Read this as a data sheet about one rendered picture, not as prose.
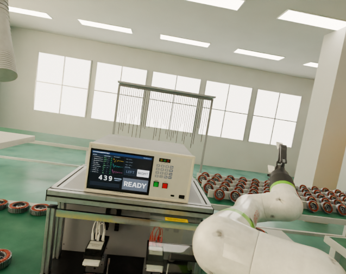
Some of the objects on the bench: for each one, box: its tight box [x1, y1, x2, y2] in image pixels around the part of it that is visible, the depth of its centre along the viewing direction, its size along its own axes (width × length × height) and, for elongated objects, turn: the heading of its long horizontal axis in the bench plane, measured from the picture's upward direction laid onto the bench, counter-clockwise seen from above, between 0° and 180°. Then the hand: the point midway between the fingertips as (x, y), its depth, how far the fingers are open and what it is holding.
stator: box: [0, 249, 12, 272], centre depth 94 cm, size 11×11×4 cm
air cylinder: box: [85, 254, 107, 273], centre depth 98 cm, size 5×8×6 cm
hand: (275, 155), depth 111 cm, fingers open, 13 cm apart
